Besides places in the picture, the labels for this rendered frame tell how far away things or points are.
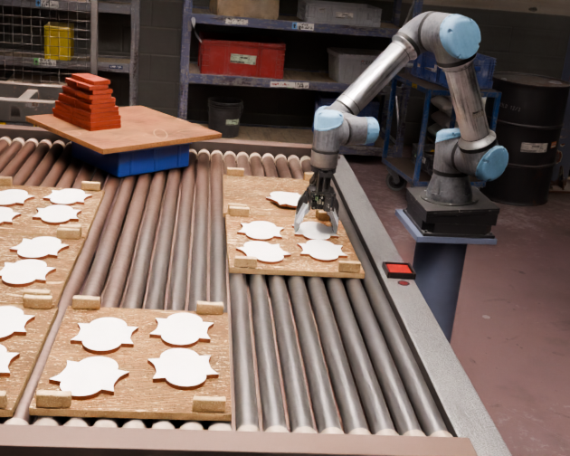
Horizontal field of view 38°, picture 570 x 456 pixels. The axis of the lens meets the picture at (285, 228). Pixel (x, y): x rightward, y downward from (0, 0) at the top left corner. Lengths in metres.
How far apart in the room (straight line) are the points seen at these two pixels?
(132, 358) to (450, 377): 0.64
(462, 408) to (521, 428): 1.80
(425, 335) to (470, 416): 0.33
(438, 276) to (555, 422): 1.00
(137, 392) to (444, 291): 1.50
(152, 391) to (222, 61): 5.14
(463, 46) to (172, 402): 1.36
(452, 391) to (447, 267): 1.13
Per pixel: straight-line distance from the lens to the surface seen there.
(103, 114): 2.95
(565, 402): 3.72
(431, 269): 2.79
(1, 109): 3.48
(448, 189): 2.72
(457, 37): 2.40
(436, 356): 1.83
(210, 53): 6.53
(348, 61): 6.69
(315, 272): 2.12
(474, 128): 2.55
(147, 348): 1.70
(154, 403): 1.52
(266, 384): 1.63
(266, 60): 6.57
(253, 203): 2.59
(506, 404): 3.59
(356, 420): 1.55
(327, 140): 2.24
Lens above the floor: 1.75
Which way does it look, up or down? 20 degrees down
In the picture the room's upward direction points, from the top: 5 degrees clockwise
